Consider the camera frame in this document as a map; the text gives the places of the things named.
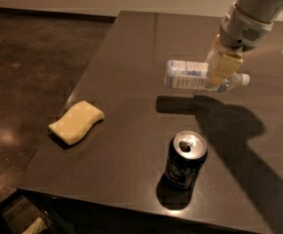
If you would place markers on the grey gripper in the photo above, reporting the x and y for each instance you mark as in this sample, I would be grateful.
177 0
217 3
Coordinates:
240 33

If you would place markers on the clear plastic water bottle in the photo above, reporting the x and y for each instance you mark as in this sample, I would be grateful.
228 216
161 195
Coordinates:
189 75

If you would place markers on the yellow object under table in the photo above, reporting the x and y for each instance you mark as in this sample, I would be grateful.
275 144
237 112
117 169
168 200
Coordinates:
36 227

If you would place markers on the dark table frame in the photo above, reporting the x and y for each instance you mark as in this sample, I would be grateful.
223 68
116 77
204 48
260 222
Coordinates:
17 214

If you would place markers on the blue pepsi can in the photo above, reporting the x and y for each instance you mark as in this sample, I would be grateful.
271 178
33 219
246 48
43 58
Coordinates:
186 155

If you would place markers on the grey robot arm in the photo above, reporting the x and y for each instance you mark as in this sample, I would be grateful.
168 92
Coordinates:
275 5

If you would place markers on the yellow sponge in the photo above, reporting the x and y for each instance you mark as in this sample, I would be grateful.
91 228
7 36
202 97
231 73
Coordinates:
76 122

